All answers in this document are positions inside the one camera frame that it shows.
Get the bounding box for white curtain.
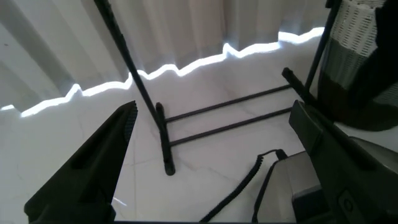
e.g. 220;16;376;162
0;0;330;113

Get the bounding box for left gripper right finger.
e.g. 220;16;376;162
288;99;398;224

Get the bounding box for black coiled cable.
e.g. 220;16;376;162
198;148;289;223

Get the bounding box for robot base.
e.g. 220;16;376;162
253;136;398;224

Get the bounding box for black clothes rack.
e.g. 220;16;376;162
93;0;343;177

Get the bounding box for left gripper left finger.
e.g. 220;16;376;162
24;100;139;223

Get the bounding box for white laundry basket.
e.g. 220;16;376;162
317;0;398;131

